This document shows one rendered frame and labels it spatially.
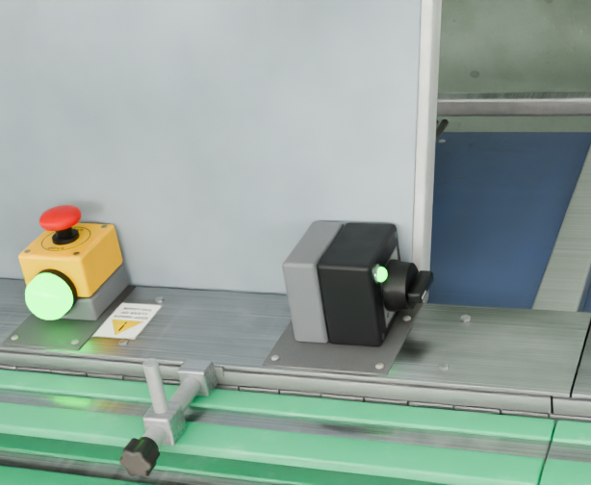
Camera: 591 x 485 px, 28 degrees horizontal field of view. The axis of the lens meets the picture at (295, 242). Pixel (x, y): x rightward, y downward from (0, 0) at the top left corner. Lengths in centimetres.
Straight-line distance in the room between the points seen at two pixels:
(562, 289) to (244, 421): 31
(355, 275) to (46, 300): 30
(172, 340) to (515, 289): 32
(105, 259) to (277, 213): 18
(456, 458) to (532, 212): 41
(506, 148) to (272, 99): 44
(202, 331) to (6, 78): 30
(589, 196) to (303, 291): 36
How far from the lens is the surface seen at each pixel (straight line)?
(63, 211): 115
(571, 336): 103
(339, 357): 103
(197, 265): 116
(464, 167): 138
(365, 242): 103
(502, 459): 93
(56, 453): 116
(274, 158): 107
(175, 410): 99
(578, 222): 121
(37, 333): 116
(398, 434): 97
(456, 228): 125
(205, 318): 112
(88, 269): 114
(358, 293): 101
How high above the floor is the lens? 164
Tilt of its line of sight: 54 degrees down
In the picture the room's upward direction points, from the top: 144 degrees counter-clockwise
